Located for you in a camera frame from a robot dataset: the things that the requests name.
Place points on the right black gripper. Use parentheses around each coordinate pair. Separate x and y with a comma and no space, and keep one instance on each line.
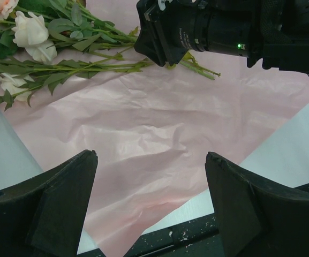
(169,29)

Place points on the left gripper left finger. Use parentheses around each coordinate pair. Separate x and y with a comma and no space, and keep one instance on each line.
(44,215)

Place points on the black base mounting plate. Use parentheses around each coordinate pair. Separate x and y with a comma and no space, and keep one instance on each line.
(197,237)

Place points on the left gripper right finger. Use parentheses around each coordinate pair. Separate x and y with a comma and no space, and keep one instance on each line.
(255,215)

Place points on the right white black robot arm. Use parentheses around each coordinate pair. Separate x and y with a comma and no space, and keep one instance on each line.
(273,32)

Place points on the pink artificial flower bunch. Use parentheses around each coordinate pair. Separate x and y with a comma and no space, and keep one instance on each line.
(44,43)

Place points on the pink tissue paper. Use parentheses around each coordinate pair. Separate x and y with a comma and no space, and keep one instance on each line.
(151,131)

